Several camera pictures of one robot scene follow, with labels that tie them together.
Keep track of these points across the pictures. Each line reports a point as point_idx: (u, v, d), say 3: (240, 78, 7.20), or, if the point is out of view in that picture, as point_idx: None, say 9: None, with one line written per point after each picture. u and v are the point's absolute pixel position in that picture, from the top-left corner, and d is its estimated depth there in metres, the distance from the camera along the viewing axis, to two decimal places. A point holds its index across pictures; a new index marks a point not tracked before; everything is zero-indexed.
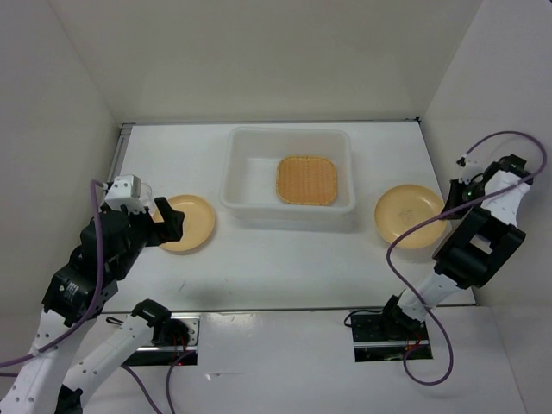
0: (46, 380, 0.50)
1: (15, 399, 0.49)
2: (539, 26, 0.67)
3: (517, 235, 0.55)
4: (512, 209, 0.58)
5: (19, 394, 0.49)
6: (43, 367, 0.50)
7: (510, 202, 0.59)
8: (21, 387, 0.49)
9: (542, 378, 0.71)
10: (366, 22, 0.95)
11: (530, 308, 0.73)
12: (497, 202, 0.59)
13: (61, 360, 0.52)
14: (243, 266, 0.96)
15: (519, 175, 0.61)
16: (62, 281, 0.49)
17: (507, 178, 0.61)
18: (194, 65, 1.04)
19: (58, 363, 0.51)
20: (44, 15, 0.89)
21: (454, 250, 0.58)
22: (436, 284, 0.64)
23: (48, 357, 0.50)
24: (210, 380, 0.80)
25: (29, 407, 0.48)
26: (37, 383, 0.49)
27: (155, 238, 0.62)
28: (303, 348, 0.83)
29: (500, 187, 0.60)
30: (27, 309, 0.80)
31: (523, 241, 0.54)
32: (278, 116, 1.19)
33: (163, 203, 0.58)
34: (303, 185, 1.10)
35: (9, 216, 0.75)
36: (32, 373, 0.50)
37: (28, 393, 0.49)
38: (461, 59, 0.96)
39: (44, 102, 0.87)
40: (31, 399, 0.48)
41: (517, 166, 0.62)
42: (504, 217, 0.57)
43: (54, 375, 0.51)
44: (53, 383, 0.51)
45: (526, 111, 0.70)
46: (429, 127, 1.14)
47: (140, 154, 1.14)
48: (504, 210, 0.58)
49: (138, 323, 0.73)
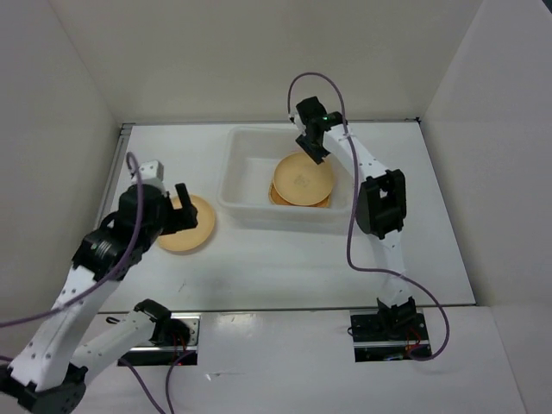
0: (65, 338, 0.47)
1: (32, 356, 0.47)
2: (541, 25, 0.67)
3: (398, 176, 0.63)
4: (368, 161, 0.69)
5: (34, 351, 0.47)
6: (66, 322, 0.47)
7: (363, 158, 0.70)
8: (40, 343, 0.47)
9: (542, 378, 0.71)
10: (366, 23, 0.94)
11: (530, 308, 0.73)
12: (362, 164, 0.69)
13: (84, 317, 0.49)
14: (243, 265, 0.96)
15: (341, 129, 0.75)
16: (93, 241, 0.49)
17: (337, 135, 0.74)
18: (194, 65, 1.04)
19: (80, 319, 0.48)
20: (45, 15, 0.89)
21: (377, 217, 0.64)
22: (389, 245, 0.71)
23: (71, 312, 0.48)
24: (210, 380, 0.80)
25: (45, 368, 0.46)
26: (56, 338, 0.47)
27: (172, 227, 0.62)
28: (304, 347, 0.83)
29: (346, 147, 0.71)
30: (27, 308, 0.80)
31: (404, 176, 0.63)
32: (278, 116, 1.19)
33: (182, 191, 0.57)
34: (297, 190, 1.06)
35: (9, 216, 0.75)
36: (53, 328, 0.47)
37: (45, 351, 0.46)
38: (461, 60, 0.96)
39: (44, 101, 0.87)
40: (47, 357, 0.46)
41: (329, 117, 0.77)
42: (378, 169, 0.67)
43: (75, 332, 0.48)
44: (70, 343, 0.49)
45: (527, 109, 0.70)
46: (429, 128, 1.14)
47: (140, 154, 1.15)
48: (371, 165, 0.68)
49: (141, 317, 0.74)
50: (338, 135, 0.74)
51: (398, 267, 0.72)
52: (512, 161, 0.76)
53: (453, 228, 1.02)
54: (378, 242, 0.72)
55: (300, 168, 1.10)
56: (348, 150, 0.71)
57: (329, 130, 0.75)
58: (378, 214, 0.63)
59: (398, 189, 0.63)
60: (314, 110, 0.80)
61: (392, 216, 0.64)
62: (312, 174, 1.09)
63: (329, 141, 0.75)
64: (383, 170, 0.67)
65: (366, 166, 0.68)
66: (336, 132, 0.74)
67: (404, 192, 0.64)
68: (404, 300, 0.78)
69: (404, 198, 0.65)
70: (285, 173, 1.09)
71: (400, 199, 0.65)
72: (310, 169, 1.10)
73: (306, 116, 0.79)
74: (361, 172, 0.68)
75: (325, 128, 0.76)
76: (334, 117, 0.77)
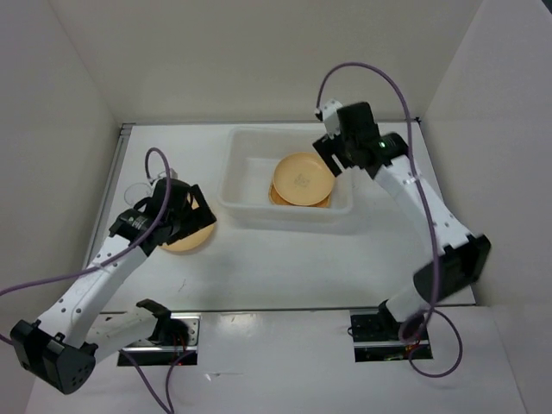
0: (96, 297, 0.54)
1: (61, 310, 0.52)
2: (541, 25, 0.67)
3: (483, 248, 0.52)
4: (444, 219, 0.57)
5: (65, 306, 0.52)
6: (98, 281, 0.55)
7: (437, 214, 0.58)
8: (71, 298, 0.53)
9: (542, 378, 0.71)
10: (367, 23, 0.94)
11: (530, 308, 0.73)
12: (436, 222, 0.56)
13: (112, 282, 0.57)
14: (243, 265, 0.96)
15: (409, 170, 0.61)
16: (131, 216, 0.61)
17: (401, 173, 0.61)
18: (194, 65, 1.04)
19: (109, 281, 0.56)
20: (45, 14, 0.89)
21: (445, 289, 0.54)
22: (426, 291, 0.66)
23: (106, 272, 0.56)
24: (210, 380, 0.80)
25: (75, 319, 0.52)
26: (88, 295, 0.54)
27: (189, 225, 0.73)
28: (304, 346, 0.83)
29: (412, 193, 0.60)
30: (27, 307, 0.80)
31: (491, 247, 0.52)
32: (278, 116, 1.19)
33: (197, 191, 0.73)
34: (295, 190, 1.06)
35: (9, 215, 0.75)
36: (85, 286, 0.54)
37: (77, 304, 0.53)
38: (461, 60, 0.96)
39: (44, 101, 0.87)
40: (78, 310, 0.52)
41: (389, 147, 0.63)
42: (456, 232, 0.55)
43: (103, 293, 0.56)
44: (97, 304, 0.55)
45: (528, 109, 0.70)
46: (429, 128, 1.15)
47: (140, 154, 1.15)
48: (448, 226, 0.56)
49: (145, 312, 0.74)
50: (403, 176, 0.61)
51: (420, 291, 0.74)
52: (512, 161, 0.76)
53: None
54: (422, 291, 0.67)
55: (300, 169, 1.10)
56: (416, 197, 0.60)
57: (391, 166, 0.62)
58: (448, 285, 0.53)
59: (479, 261, 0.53)
60: (364, 123, 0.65)
61: (460, 285, 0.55)
62: (312, 174, 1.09)
63: (391, 178, 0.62)
64: (463, 235, 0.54)
65: (442, 226, 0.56)
66: (401, 170, 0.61)
67: (481, 266, 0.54)
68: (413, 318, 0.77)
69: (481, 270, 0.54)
70: (285, 173, 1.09)
71: (476, 272, 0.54)
72: (310, 170, 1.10)
73: (354, 128, 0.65)
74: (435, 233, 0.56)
75: (385, 161, 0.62)
76: (395, 147, 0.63)
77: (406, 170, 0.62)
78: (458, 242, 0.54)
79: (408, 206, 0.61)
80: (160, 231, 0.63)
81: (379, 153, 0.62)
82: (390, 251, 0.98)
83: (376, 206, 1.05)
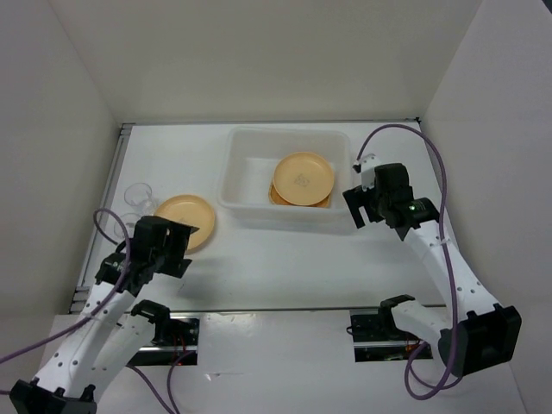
0: (89, 348, 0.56)
1: (59, 365, 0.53)
2: (541, 25, 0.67)
3: (512, 319, 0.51)
4: (471, 285, 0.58)
5: (61, 360, 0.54)
6: (90, 331, 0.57)
7: (462, 279, 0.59)
8: (65, 354, 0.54)
9: (542, 379, 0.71)
10: (366, 23, 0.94)
11: (530, 309, 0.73)
12: (462, 289, 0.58)
13: (103, 331, 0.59)
14: (242, 266, 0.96)
15: (437, 235, 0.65)
16: (116, 260, 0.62)
17: (428, 237, 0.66)
18: (193, 65, 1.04)
19: (101, 330, 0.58)
20: (45, 15, 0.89)
21: (475, 361, 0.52)
22: (428, 323, 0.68)
23: (97, 320, 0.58)
24: (210, 380, 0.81)
25: (74, 371, 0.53)
26: (83, 346, 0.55)
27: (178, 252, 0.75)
28: (303, 346, 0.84)
29: (438, 258, 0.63)
30: (28, 308, 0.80)
31: (521, 320, 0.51)
32: (278, 116, 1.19)
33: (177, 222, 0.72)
34: (295, 190, 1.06)
35: (9, 216, 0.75)
36: (78, 338, 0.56)
37: (72, 357, 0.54)
38: (461, 60, 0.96)
39: (44, 102, 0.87)
40: (75, 363, 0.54)
41: (419, 212, 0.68)
42: (482, 302, 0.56)
43: (97, 342, 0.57)
44: (92, 354, 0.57)
45: (528, 109, 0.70)
46: (429, 128, 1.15)
47: (140, 155, 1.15)
48: (473, 292, 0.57)
49: (140, 322, 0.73)
50: (430, 237, 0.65)
51: (429, 319, 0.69)
52: (512, 161, 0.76)
53: (453, 229, 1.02)
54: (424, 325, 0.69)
55: (299, 169, 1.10)
56: (442, 261, 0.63)
57: (418, 228, 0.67)
58: (477, 359, 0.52)
59: (510, 335, 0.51)
60: (399, 185, 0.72)
61: (492, 360, 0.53)
62: (311, 175, 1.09)
63: (418, 241, 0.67)
64: (490, 304, 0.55)
65: (467, 292, 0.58)
66: (429, 231, 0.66)
67: (514, 340, 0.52)
68: (401, 326, 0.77)
69: (514, 346, 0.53)
70: (285, 173, 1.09)
71: (510, 346, 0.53)
72: (310, 170, 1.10)
73: (389, 189, 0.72)
74: (461, 300, 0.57)
75: (413, 224, 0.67)
76: (424, 211, 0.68)
77: (435, 233, 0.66)
78: (483, 310, 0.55)
79: (435, 269, 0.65)
80: (146, 271, 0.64)
81: (408, 215, 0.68)
82: (390, 251, 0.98)
83: None
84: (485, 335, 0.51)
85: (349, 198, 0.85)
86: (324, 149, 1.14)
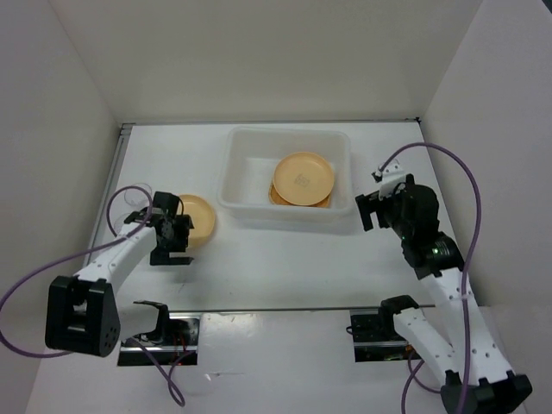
0: (124, 257, 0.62)
1: (97, 266, 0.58)
2: (541, 24, 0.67)
3: (522, 385, 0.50)
4: (486, 348, 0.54)
5: (100, 263, 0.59)
6: (127, 245, 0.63)
7: (478, 339, 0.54)
8: (103, 259, 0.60)
9: (542, 379, 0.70)
10: (366, 23, 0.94)
11: (530, 309, 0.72)
12: (476, 350, 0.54)
13: (135, 252, 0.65)
14: (242, 266, 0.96)
15: (459, 286, 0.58)
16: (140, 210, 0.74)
17: (448, 287, 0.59)
18: (194, 65, 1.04)
19: (134, 247, 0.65)
20: (45, 15, 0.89)
21: None
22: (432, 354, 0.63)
23: (132, 240, 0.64)
24: (210, 380, 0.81)
25: (112, 270, 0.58)
26: (120, 254, 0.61)
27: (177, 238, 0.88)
28: (303, 346, 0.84)
29: (456, 314, 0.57)
30: (29, 307, 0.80)
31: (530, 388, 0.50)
32: (278, 116, 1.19)
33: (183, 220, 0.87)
34: (297, 191, 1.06)
35: (9, 216, 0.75)
36: (116, 249, 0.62)
37: (110, 260, 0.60)
38: (461, 60, 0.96)
39: (44, 102, 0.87)
40: (113, 265, 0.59)
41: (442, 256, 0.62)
42: (496, 367, 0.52)
43: (129, 257, 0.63)
44: (124, 266, 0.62)
45: (529, 108, 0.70)
46: (429, 128, 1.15)
47: (140, 154, 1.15)
48: (488, 356, 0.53)
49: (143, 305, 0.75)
50: (450, 289, 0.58)
51: (434, 349, 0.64)
52: (513, 160, 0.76)
53: (453, 228, 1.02)
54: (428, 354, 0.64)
55: (299, 170, 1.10)
56: (457, 316, 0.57)
57: (440, 278, 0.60)
58: None
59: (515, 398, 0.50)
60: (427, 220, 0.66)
61: None
62: (312, 175, 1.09)
63: (436, 287, 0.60)
64: (504, 371, 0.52)
65: (483, 356, 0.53)
66: (449, 282, 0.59)
67: (517, 404, 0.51)
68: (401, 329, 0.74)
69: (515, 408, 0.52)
70: (285, 173, 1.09)
71: (513, 408, 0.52)
72: (310, 170, 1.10)
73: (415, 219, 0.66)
74: (473, 363, 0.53)
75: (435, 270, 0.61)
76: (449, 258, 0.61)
77: (456, 283, 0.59)
78: (496, 377, 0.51)
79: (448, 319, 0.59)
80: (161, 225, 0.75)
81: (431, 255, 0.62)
82: (390, 250, 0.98)
83: None
84: (493, 403, 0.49)
85: (360, 205, 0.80)
86: (324, 148, 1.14)
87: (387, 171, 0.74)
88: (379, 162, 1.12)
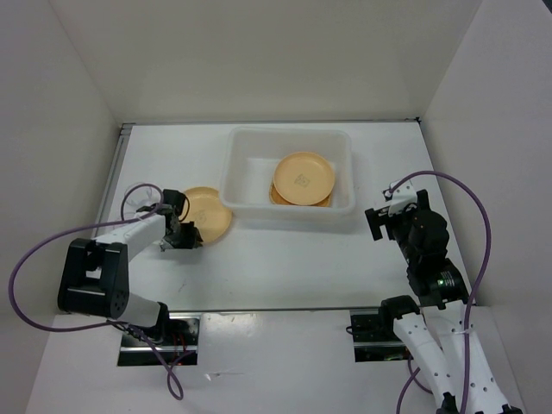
0: (138, 233, 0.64)
1: (113, 235, 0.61)
2: (542, 25, 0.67)
3: None
4: (483, 383, 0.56)
5: (116, 233, 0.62)
6: (141, 223, 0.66)
7: (477, 373, 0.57)
8: (120, 230, 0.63)
9: (542, 378, 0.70)
10: (366, 24, 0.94)
11: (530, 309, 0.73)
12: (474, 384, 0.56)
13: (147, 233, 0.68)
14: (243, 266, 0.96)
15: (462, 320, 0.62)
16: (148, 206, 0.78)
17: (452, 319, 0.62)
18: (193, 65, 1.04)
19: (147, 228, 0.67)
20: (46, 15, 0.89)
21: None
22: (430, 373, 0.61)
23: (145, 221, 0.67)
24: (210, 380, 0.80)
25: (128, 238, 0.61)
26: (134, 228, 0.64)
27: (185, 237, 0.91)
28: (303, 346, 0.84)
29: (458, 346, 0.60)
30: (29, 307, 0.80)
31: None
32: (279, 116, 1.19)
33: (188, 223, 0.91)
34: (297, 191, 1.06)
35: (9, 216, 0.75)
36: (130, 225, 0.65)
37: (126, 232, 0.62)
38: (461, 60, 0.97)
39: (44, 101, 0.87)
40: (127, 235, 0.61)
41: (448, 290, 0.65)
42: (492, 402, 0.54)
43: (142, 235, 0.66)
44: (137, 241, 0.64)
45: (529, 109, 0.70)
46: (429, 128, 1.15)
47: (139, 154, 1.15)
48: (486, 390, 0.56)
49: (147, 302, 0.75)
50: (453, 322, 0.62)
51: (433, 366, 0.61)
52: (513, 160, 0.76)
53: (453, 228, 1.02)
54: (424, 368, 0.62)
55: (299, 169, 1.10)
56: (459, 349, 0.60)
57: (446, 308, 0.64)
58: None
59: None
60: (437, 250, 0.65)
61: None
62: (312, 175, 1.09)
63: (441, 321, 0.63)
64: (499, 405, 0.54)
65: (480, 390, 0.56)
66: (453, 315, 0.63)
67: None
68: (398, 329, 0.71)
69: None
70: (285, 173, 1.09)
71: None
72: (311, 169, 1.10)
73: (425, 250, 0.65)
74: (470, 396, 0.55)
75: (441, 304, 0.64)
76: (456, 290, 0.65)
77: (459, 316, 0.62)
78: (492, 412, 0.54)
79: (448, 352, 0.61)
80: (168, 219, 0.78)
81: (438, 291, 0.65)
82: (390, 250, 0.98)
83: (376, 205, 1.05)
84: None
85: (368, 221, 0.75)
86: (324, 148, 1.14)
87: (396, 191, 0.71)
88: (379, 162, 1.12)
